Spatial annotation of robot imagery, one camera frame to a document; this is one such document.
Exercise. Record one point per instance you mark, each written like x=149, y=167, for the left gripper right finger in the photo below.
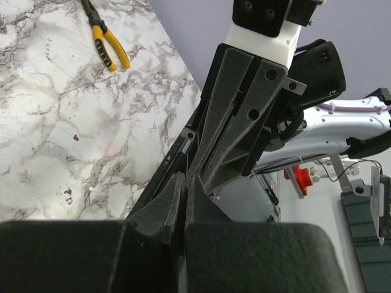
x=227, y=256

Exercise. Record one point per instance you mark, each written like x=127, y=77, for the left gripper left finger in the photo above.
x=139, y=254

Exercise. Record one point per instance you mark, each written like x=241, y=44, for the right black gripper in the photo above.
x=266, y=105

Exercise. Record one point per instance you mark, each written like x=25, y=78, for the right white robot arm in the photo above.
x=355, y=128

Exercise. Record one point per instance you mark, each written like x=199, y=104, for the red clamp device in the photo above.
x=303, y=178

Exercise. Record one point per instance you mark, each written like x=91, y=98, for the grey metal stand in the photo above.
x=367, y=211

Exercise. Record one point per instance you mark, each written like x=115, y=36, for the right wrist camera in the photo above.
x=270, y=28

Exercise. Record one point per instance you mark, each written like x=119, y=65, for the yellow handled pliers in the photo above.
x=100, y=32

